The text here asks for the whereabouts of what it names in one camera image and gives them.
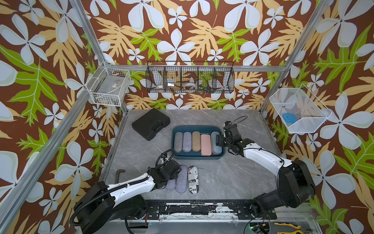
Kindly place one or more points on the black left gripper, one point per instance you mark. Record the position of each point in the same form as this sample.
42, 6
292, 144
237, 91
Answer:
175, 175

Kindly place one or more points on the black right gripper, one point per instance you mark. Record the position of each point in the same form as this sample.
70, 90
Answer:
219, 140

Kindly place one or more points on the light blue glasses case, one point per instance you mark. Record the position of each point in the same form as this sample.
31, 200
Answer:
216, 150

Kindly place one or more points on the pink hard glasses case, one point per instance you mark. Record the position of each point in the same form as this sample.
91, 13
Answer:
206, 149

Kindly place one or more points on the lilac fabric glasses case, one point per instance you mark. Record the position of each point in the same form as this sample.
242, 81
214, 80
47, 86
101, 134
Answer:
187, 142

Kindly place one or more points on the grey fabric glasses case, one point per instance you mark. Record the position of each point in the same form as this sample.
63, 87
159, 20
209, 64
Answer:
178, 142

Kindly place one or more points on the tan fabric glasses case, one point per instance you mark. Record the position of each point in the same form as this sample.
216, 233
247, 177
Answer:
196, 141

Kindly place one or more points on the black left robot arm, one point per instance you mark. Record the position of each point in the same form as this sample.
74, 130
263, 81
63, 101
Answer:
104, 203

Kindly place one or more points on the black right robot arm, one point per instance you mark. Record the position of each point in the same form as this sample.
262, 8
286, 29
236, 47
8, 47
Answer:
294, 182

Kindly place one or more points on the white striped glasses case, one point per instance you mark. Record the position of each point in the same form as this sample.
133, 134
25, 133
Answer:
193, 180

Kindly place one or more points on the teal plastic storage box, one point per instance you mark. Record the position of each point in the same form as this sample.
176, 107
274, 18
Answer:
203, 129

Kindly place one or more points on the black plastic tool case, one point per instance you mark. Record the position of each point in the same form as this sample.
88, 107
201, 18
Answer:
150, 124

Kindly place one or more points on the brown hex key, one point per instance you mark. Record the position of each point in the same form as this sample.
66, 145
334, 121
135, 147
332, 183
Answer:
118, 173

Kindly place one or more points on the blue item in basket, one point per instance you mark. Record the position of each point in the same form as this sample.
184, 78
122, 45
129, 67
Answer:
289, 118

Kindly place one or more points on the white mesh basket right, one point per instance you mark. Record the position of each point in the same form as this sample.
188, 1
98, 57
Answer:
310, 111

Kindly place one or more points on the black wire basket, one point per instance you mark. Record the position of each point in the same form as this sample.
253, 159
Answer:
212, 77

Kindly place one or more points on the white wire basket left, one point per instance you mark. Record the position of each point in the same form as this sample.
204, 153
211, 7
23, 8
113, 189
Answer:
108, 85

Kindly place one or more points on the yellow handled pliers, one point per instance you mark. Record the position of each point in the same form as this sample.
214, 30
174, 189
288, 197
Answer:
287, 228

